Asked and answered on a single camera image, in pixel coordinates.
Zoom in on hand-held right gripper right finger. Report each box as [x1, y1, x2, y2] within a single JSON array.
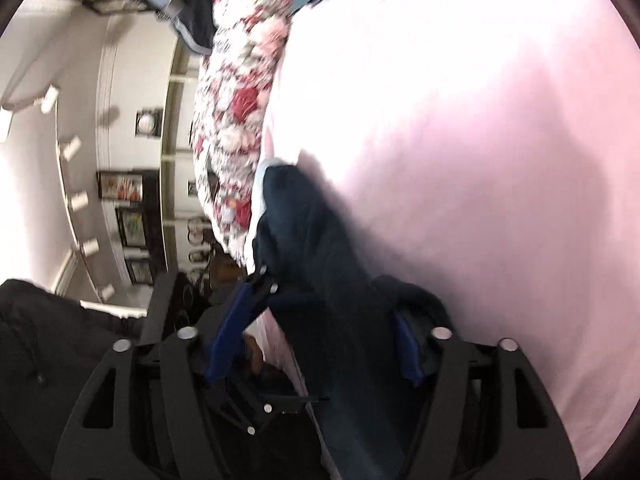
[[394, 309, 584, 480]]

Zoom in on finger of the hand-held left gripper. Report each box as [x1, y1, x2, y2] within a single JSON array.
[[220, 379, 322, 437]]

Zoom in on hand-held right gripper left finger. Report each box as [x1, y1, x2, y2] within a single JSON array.
[[50, 266, 281, 480]]

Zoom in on black pants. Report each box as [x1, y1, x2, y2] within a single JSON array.
[[245, 157, 451, 480]]

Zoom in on grey striped pants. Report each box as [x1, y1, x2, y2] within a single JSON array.
[[167, 0, 217, 57]]

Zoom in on row of white track lights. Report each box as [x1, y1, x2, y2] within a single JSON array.
[[0, 84, 116, 301]]

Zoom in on pink floral bedsheet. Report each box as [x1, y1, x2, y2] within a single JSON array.
[[245, 0, 640, 480]]

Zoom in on red floral quilt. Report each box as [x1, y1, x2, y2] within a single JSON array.
[[190, 0, 306, 268]]

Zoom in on framed wall picture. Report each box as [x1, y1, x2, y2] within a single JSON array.
[[125, 257, 154, 287], [116, 206, 147, 249], [97, 171, 144, 204]]

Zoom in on round wall clock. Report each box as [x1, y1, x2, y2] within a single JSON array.
[[135, 109, 163, 138]]

